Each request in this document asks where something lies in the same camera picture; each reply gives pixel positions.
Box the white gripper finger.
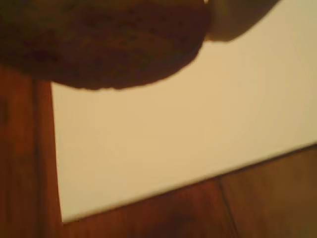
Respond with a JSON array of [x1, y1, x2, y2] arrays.
[[204, 0, 283, 43]]

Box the round mini chocolate chip cookie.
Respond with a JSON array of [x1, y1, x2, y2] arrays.
[[0, 0, 212, 91]]

